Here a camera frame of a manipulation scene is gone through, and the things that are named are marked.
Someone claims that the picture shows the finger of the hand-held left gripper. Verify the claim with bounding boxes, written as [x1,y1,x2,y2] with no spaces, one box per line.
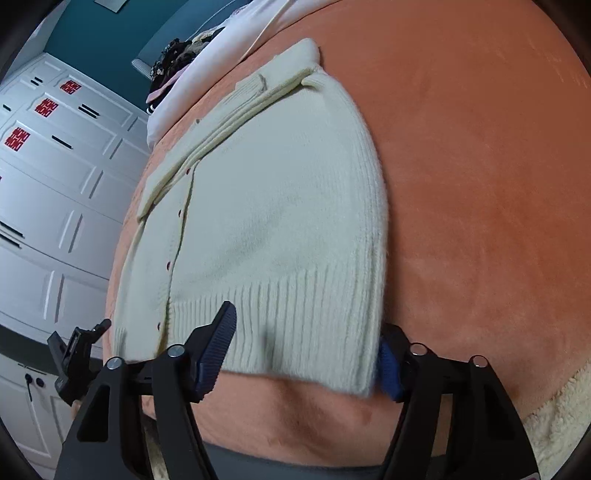
[70,318,112,352]
[47,330,70,372]

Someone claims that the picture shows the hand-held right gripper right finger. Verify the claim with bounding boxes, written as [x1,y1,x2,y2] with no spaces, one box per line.
[378,323,540,480]

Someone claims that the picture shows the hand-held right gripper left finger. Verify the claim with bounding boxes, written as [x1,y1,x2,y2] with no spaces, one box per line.
[54,301,237,480]

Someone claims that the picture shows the cream knitted cardigan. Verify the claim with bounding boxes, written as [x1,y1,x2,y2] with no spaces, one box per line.
[113,38,389,398]

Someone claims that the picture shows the pile of dark clothes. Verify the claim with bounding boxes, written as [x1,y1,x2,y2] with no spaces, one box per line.
[145,28,227,114]

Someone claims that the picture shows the white panelled wardrobe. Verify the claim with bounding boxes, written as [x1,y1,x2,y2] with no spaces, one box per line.
[0,52,153,334]

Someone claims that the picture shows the person's grey pants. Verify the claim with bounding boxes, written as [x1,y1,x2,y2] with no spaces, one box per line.
[202,439,394,480]

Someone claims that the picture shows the cream fluffy blanket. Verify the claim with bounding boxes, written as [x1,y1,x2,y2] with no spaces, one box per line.
[521,367,591,464]

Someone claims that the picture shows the orange plush blanket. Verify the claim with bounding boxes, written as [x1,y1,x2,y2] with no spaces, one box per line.
[105,0,591,467]

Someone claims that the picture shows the pale pink duvet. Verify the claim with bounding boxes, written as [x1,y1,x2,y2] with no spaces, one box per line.
[147,0,334,149]

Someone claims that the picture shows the white door with black handle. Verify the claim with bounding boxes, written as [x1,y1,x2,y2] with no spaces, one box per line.
[0,354,77,467]

